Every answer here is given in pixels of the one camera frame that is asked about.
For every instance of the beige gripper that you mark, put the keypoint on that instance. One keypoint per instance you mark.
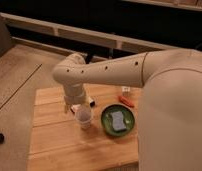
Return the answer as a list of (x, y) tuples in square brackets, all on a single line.
[(73, 101)]

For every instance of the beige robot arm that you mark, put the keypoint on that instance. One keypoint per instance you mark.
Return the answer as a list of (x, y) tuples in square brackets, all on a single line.
[(170, 108)]

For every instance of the blue sponge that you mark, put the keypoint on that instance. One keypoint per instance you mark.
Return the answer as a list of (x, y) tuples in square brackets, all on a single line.
[(118, 121)]

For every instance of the wooden table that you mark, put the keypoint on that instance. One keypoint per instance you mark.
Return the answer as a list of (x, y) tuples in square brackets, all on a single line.
[(59, 144)]

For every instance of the orange carrot-shaped object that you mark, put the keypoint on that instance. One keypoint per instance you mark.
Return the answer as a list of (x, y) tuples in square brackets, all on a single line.
[(125, 101)]

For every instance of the green plate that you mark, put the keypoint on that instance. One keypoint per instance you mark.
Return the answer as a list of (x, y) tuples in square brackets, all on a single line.
[(106, 120)]

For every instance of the small white box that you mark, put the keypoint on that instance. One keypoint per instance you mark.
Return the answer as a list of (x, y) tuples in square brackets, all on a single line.
[(126, 89)]

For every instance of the white metal railing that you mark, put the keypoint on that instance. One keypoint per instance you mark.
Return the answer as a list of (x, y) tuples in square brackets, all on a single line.
[(83, 35)]

